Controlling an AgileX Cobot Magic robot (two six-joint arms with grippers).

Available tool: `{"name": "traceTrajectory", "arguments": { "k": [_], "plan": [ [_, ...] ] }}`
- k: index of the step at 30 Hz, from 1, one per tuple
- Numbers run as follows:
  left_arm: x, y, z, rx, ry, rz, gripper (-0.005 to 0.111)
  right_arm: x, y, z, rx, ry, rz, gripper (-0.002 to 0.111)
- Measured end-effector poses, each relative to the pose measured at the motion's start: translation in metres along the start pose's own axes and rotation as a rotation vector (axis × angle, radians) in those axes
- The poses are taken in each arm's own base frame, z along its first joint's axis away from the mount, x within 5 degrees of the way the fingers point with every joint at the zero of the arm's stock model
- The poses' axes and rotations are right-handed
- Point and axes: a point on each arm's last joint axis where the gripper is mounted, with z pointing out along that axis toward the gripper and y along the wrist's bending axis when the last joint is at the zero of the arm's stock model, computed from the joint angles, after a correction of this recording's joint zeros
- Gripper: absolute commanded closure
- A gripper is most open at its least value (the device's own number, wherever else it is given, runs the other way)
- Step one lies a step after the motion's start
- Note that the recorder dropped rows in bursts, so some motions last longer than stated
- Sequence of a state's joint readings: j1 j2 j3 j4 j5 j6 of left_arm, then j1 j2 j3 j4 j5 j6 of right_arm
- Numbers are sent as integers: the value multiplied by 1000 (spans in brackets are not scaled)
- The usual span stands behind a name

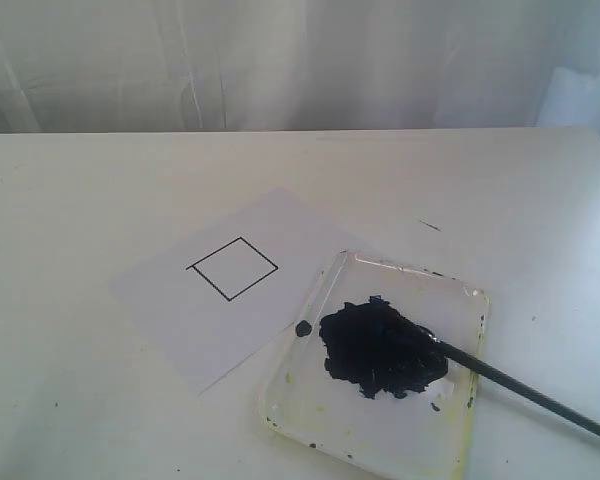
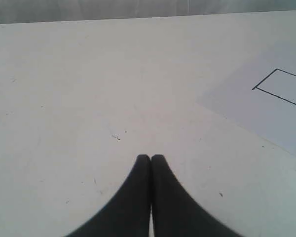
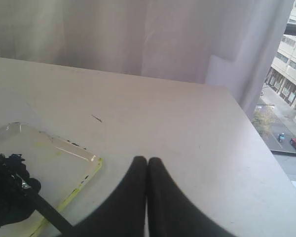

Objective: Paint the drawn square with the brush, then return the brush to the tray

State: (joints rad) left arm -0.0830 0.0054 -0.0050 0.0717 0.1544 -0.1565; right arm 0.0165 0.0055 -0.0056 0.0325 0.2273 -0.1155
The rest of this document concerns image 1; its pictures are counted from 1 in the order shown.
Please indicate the clear plastic paint tray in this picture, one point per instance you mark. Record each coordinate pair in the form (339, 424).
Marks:
(422, 436)

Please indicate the black paintbrush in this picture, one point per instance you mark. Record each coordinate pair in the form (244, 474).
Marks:
(425, 338)

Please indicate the white curtain backdrop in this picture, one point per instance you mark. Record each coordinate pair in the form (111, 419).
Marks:
(149, 66)

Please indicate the white paper with drawn square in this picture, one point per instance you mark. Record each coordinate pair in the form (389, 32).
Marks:
(216, 298)

